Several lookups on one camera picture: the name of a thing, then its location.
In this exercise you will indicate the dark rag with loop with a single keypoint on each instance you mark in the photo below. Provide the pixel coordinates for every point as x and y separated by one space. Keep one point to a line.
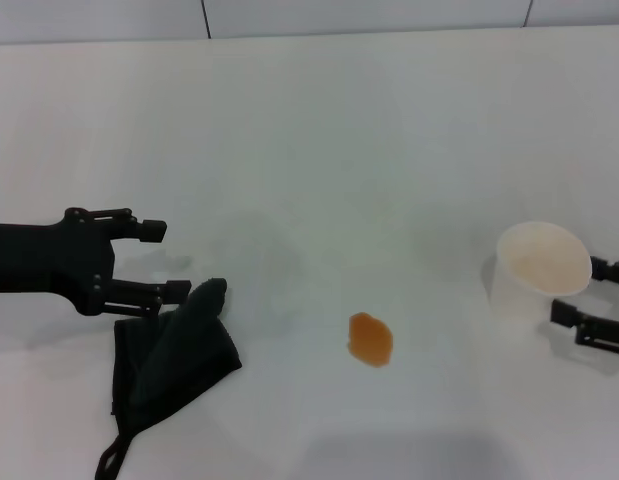
164 350

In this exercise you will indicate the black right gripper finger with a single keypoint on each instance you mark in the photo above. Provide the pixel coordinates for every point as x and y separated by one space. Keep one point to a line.
564 312
611 272

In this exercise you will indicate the white paper cup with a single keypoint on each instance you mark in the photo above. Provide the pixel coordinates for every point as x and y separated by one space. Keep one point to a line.
529 300

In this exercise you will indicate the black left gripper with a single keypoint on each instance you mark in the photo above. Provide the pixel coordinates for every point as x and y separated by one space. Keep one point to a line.
39 257

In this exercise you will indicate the orange-brown liquid stain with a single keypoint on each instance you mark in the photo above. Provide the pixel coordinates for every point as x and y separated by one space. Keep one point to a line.
371 340

